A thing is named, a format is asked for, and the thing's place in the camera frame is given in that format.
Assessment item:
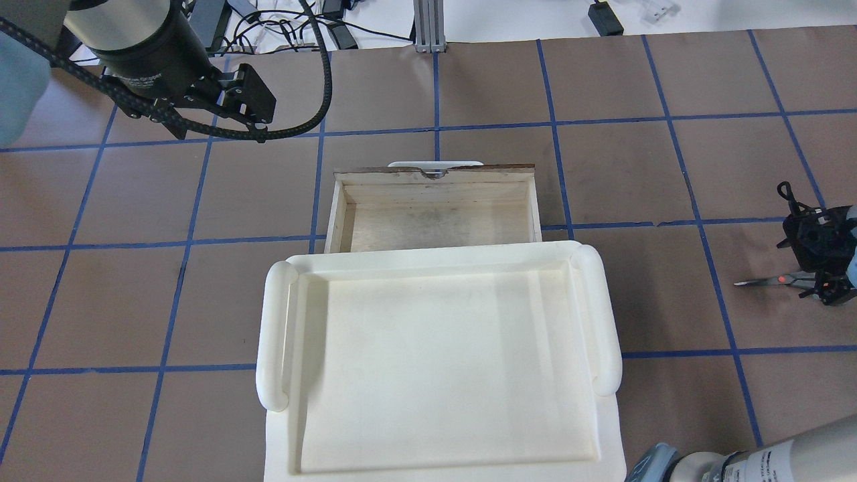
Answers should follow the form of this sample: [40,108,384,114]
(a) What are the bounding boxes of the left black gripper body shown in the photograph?
[88,7,277,131]

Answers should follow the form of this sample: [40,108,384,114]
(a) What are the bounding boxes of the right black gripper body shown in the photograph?
[777,182,855,306]

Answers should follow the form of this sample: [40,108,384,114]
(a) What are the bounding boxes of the grey orange scissors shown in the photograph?
[733,271,816,291]

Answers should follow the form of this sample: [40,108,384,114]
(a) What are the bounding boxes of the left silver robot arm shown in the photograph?
[2,1,276,139]

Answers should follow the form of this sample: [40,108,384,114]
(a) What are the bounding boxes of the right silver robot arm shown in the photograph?
[625,182,856,481]

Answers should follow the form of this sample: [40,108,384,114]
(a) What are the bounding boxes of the light wooden drawer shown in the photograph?
[324,162,542,253]

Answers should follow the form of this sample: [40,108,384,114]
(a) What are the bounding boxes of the black power brick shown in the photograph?
[587,1,624,37]

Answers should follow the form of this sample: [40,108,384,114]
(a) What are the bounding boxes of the white plastic crate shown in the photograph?
[255,240,625,481]

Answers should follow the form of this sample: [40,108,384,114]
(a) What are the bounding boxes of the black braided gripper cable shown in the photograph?
[0,0,334,141]

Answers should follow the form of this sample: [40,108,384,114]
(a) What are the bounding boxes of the aluminium frame post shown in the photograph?
[412,0,447,53]

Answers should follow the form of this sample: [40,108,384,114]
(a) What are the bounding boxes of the white drawer handle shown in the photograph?
[388,161,484,179]

